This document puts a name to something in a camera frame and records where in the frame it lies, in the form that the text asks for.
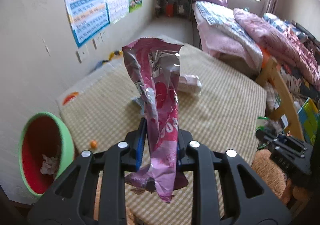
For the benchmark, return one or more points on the red container on shelf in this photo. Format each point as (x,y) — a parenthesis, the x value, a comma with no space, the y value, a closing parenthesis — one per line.
(169,10)

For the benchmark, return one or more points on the white wall socket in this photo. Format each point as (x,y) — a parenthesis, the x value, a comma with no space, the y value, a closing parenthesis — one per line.
(101,37)

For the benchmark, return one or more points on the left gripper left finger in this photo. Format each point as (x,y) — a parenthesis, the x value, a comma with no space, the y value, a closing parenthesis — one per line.
(92,188)

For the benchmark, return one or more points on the wooden chair frame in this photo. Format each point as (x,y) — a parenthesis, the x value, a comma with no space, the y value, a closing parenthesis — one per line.
(286,106)

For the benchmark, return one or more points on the pink foil snack bag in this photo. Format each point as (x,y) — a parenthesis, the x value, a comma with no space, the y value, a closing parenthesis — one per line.
(154,67)

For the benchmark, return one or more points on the green snack wrapper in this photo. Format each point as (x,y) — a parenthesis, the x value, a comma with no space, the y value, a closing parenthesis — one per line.
(263,123)

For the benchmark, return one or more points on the yellow toy vehicle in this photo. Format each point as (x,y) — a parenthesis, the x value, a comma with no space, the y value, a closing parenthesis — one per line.
(112,55)

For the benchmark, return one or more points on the pink quilt bed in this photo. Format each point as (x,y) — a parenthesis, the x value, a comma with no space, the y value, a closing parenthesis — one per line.
(246,41)

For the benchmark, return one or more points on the small orange ball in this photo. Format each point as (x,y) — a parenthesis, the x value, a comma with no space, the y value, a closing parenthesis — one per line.
(93,145)

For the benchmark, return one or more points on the grey blue crumpled wrapper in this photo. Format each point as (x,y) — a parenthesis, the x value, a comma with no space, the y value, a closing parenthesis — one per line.
(139,101)

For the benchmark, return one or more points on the colourful children book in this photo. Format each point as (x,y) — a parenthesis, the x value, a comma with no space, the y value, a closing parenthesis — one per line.
(309,117)

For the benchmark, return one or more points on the brown plush teddy bear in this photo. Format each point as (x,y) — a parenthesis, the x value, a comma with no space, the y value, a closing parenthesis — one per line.
(275,178)

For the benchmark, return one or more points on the green red trash bin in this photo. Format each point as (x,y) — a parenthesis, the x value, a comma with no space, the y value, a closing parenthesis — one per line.
(44,135)

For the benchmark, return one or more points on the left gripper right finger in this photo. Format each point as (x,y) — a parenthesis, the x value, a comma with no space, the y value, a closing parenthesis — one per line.
(225,188)

